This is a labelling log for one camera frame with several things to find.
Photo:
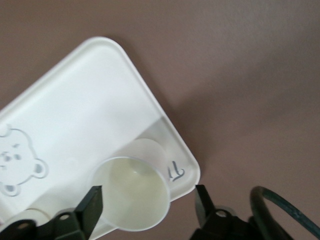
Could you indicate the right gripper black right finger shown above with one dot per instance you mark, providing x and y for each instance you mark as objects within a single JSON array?
[{"x": 205, "y": 207}]

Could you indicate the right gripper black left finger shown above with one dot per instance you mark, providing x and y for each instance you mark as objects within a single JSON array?
[{"x": 91, "y": 207}]

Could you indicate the white plastic cup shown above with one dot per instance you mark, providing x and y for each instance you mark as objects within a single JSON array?
[
  {"x": 135, "y": 200},
  {"x": 37, "y": 214}
]

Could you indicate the cream bear print tray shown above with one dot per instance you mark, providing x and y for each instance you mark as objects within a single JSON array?
[{"x": 75, "y": 112}]

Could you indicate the brown table cover mat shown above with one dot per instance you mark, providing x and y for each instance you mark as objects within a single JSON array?
[{"x": 225, "y": 75}]

